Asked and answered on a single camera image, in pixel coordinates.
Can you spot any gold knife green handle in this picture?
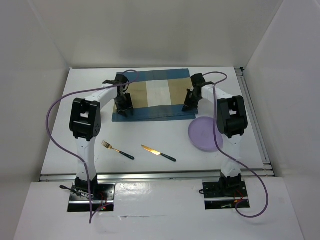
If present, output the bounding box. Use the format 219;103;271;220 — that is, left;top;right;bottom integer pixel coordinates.
141;144;177;162

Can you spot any gold fork green handle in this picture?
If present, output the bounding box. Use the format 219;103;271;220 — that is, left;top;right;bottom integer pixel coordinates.
101;140;135;160

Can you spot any aluminium rail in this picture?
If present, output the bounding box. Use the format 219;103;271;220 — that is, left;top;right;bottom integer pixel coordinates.
39;169;275;182
234;67;274;175

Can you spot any blue beige white placemat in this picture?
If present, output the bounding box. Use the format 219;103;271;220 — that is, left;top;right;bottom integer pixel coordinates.
112;68;198;122

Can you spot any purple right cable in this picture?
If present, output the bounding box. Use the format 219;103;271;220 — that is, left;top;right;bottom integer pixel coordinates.
202;71;270;219

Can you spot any purple cable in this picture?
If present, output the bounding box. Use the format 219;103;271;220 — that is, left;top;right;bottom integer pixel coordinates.
202;71;270;219
46;69;141;224

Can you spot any aluminium front rail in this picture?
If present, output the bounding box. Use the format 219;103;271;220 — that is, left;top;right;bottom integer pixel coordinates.
39;169;275;182

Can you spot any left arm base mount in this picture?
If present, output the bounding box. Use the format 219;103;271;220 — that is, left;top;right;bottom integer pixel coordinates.
59;183;116;213

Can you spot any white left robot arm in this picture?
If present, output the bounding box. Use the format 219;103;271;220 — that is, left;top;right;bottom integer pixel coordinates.
69;73;134;200

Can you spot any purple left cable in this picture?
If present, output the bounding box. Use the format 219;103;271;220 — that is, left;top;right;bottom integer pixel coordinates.
46;69;141;224

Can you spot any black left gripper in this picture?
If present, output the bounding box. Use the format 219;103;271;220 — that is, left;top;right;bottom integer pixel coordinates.
113;92;134;117

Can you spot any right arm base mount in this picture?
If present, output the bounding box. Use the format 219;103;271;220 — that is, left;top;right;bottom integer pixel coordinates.
198;181;250;210

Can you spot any purple plate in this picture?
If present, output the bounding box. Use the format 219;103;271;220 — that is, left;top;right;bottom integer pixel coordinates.
188;116;218;153

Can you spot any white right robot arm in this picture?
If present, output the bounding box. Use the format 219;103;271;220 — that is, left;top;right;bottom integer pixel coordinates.
182;73;248;198

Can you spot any aluminium right rail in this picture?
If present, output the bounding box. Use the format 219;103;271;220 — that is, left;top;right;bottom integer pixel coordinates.
234;67;274;175

